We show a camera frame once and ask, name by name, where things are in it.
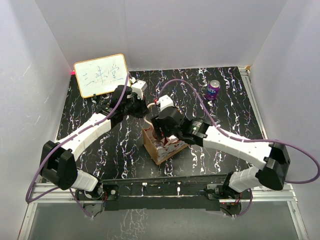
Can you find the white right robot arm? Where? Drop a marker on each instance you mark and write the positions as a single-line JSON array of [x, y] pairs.
[[270, 161]]

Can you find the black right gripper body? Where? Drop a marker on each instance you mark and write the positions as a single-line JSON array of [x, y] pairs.
[[156, 119]]

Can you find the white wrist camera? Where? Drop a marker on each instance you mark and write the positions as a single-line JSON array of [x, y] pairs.
[[139, 87], [164, 102]]

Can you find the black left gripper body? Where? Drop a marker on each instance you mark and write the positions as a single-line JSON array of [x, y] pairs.
[[136, 107]]

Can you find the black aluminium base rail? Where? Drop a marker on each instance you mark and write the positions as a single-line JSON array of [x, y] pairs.
[[206, 192]]

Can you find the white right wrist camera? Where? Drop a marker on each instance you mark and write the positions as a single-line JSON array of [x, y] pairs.
[[164, 102]]

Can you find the small framed whiteboard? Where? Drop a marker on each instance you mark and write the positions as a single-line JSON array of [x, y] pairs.
[[100, 75]]

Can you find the patterned canvas tote bag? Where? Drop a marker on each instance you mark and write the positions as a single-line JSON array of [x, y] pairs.
[[172, 145]]

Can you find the red soda can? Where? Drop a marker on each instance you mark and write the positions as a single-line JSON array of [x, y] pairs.
[[158, 144]]

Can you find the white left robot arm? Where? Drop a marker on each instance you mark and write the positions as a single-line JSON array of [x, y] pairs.
[[58, 159]]

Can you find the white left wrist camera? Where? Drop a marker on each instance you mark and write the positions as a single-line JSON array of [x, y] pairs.
[[139, 87]]

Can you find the purple Fanta can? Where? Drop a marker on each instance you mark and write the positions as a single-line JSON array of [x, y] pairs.
[[213, 89]]

